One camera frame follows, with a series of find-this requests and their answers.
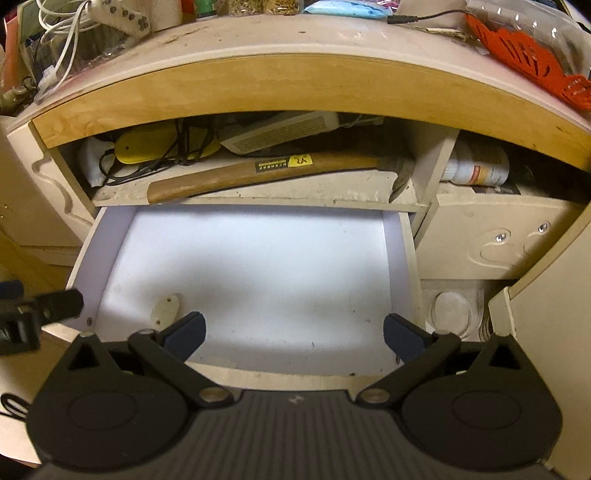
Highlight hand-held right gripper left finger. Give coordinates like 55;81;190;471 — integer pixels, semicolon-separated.
65;311;234;409

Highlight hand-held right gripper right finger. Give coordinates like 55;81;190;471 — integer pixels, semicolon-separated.
355;313;526;409

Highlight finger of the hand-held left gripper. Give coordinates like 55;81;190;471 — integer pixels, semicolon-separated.
33;289;85;328

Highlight cream wooden drawer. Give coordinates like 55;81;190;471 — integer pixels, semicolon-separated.
66;205;424;394

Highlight small cream drawer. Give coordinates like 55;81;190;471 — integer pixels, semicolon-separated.
414;193;585;281

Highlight white oval plate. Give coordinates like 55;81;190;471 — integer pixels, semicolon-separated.
150;292;182;330

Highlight white plastic bag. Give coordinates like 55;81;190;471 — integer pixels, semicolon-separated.
77;137;117;188

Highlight cream cabinet door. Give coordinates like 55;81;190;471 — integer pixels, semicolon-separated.
488;216;591;468

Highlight yellow plastic device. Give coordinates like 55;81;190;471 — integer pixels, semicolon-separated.
113;126;223;167

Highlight white plastic bottle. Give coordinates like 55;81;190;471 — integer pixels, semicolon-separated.
440;140;511;188

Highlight white router box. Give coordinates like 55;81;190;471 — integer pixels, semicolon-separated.
221;110;341;156

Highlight clear glass container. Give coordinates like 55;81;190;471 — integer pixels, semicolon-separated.
18;22;136;95

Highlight cream wooden cabinet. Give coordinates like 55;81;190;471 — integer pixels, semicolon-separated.
0;13;591;296

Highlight white power strip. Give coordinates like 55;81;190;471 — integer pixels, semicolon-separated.
89;0;151;36

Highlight orange plastic mat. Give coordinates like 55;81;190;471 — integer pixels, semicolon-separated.
464;14;591;112

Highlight blue face mask pack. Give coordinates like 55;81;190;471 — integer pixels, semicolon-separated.
304;0;389;18

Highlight clear plastic container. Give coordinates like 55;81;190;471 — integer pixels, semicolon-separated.
465;0;591;78

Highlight jar of grains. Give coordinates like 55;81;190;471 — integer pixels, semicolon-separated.
263;0;304;15

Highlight black floor cable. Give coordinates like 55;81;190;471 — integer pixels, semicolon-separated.
0;392;29;422

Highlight yellow device with cables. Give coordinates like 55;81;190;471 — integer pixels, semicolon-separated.
99;117;219;186

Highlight wooden handle hammer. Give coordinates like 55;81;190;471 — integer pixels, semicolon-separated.
147;152;415;205

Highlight white cables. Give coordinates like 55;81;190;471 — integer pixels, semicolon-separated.
34;0;94;89

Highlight black plug cable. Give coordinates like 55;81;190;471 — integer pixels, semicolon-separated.
386;8;472;25

